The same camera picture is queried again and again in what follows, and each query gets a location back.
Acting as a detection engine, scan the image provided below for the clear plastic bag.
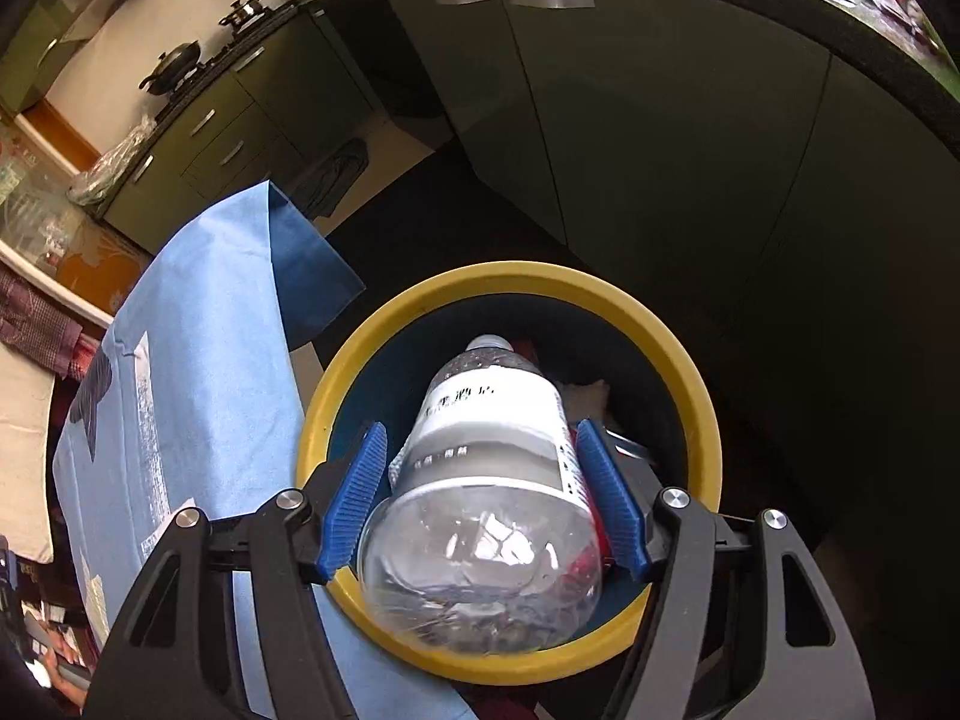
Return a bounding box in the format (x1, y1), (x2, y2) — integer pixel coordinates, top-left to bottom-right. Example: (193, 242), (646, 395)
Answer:
(67, 116), (162, 207)

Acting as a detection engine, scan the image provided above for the green drawer cabinet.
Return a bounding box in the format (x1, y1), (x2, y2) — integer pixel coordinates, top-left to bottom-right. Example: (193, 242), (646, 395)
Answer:
(101, 11), (391, 256)

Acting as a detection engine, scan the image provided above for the black wok with lid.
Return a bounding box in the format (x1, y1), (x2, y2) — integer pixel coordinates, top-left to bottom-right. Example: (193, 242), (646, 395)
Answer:
(139, 41), (203, 96)

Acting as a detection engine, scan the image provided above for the yellow rimmed blue trash bin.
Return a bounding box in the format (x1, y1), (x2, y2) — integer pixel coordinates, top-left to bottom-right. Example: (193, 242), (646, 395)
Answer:
(295, 261), (722, 685)

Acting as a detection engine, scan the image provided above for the gas stove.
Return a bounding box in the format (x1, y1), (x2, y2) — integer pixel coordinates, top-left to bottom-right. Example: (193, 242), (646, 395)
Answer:
(154, 4), (301, 121)

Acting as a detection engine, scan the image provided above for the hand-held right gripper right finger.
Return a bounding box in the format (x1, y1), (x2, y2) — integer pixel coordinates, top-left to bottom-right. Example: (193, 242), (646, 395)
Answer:
(576, 418), (878, 720)

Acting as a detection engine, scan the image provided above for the clear plastic water bottle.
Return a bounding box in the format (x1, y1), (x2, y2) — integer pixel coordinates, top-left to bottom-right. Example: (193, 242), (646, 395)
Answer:
(358, 335), (605, 655)

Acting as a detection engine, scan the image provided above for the green sink cabinet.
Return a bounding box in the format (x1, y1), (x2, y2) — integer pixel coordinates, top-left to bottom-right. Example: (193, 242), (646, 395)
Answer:
(382, 0), (960, 616)

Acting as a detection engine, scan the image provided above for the checkered apron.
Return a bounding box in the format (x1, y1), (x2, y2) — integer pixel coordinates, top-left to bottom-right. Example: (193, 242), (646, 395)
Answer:
(0, 270), (83, 380)

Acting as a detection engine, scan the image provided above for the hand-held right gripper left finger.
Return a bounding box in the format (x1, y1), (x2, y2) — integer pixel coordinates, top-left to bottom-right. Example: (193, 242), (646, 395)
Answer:
(81, 421), (389, 720)

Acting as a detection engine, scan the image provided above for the small lidded pot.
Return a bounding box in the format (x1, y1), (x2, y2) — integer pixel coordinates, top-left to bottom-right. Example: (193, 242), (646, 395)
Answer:
(220, 0), (265, 32)

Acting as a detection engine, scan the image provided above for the blue star print tablecloth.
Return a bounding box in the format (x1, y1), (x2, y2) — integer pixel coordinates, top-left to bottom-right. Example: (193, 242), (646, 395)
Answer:
(52, 180), (481, 720)

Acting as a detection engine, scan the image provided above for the white table cloth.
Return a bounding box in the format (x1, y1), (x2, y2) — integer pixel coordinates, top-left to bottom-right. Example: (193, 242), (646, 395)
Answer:
(0, 349), (57, 563)

